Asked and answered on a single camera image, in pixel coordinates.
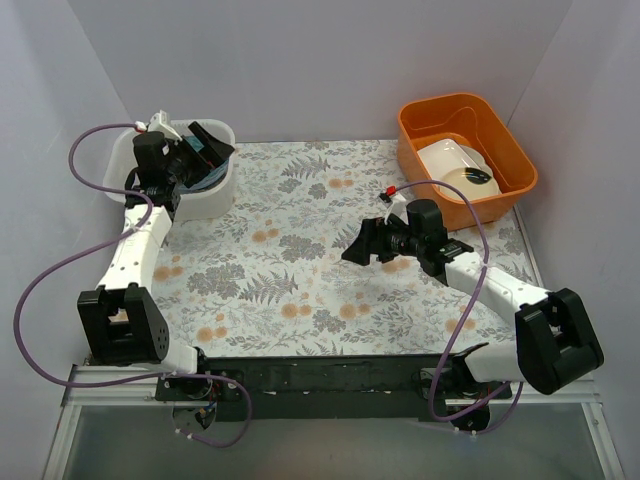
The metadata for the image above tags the white plastic bin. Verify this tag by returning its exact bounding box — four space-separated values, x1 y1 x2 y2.
102 119 238 221

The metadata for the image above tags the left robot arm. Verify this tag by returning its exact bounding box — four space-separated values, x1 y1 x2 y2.
77 114 234 400

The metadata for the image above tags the white rectangular dish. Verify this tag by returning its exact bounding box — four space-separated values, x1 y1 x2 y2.
418 138 487 180

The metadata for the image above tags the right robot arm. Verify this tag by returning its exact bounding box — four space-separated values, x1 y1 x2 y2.
341 200 604 398

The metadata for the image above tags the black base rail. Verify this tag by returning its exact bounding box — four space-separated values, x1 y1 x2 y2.
155 354 511 422

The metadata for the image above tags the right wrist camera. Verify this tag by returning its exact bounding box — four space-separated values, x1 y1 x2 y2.
379 186 407 224

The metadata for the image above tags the teal scalloped plate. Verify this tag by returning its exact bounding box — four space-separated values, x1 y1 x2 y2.
178 135 229 195

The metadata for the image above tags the cream plate with black mark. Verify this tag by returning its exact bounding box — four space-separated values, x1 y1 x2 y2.
439 167 501 201

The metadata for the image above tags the floral table mat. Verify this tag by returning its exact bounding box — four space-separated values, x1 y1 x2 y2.
152 141 514 357

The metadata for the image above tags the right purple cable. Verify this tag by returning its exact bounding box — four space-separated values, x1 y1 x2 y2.
387 180 525 435

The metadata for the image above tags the orange plastic bin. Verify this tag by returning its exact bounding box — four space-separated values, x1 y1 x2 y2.
397 93 538 223

